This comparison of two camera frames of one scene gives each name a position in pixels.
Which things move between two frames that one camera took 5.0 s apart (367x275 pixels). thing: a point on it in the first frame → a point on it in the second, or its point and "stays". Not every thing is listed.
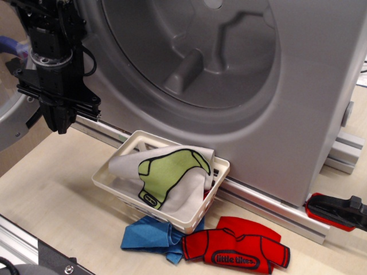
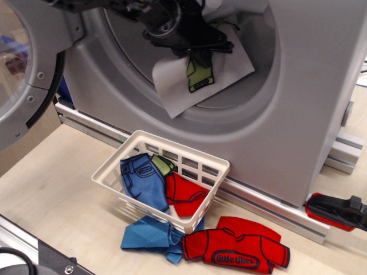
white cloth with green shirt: x=175 y=179 → x=181 y=85
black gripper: x=63 y=85 → x=194 y=37
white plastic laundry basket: x=130 y=195 stays
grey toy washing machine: x=263 y=83 stays
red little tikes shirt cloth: x=238 y=244 stays
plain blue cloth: x=148 y=234 stays
